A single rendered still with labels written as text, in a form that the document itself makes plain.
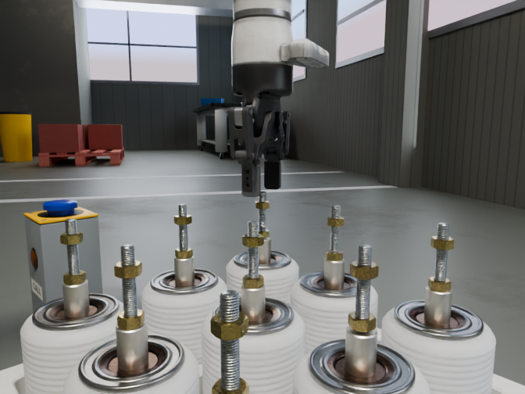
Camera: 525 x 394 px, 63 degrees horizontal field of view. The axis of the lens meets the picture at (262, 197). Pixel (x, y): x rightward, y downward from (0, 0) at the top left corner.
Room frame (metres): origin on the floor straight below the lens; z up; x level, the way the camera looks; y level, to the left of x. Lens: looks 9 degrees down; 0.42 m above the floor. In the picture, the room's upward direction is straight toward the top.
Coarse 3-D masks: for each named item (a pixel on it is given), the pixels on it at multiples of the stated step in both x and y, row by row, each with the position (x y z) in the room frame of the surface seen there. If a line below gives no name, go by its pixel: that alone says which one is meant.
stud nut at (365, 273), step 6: (354, 264) 0.28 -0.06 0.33; (372, 264) 0.28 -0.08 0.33; (354, 270) 0.28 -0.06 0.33; (360, 270) 0.28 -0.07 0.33; (366, 270) 0.28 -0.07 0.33; (372, 270) 0.28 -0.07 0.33; (378, 270) 0.28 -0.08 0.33; (354, 276) 0.28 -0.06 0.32; (360, 276) 0.28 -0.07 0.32; (366, 276) 0.28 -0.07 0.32; (372, 276) 0.28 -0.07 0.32
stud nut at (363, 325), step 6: (354, 312) 0.29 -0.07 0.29; (348, 318) 0.29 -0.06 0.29; (354, 318) 0.28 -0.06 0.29; (372, 318) 0.28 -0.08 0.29; (348, 324) 0.29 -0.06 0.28; (354, 324) 0.28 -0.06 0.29; (360, 324) 0.28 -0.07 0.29; (366, 324) 0.28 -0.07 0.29; (372, 324) 0.28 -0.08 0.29; (360, 330) 0.28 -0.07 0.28; (366, 330) 0.28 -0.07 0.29; (372, 330) 0.28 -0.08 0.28
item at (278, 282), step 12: (228, 264) 0.53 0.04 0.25; (228, 276) 0.52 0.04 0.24; (240, 276) 0.50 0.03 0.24; (264, 276) 0.49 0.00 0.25; (276, 276) 0.50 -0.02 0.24; (288, 276) 0.50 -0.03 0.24; (228, 288) 0.52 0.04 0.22; (240, 288) 0.50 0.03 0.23; (276, 288) 0.49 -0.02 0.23; (288, 288) 0.51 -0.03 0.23; (288, 300) 0.51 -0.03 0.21
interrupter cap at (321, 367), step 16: (320, 352) 0.30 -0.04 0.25; (336, 352) 0.30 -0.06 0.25; (384, 352) 0.30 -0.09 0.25; (320, 368) 0.28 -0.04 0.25; (336, 368) 0.29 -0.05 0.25; (384, 368) 0.29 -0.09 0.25; (400, 368) 0.28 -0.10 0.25; (320, 384) 0.26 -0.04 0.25; (336, 384) 0.26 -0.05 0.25; (352, 384) 0.26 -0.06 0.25; (368, 384) 0.26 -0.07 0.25; (384, 384) 0.26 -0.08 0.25; (400, 384) 0.26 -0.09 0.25
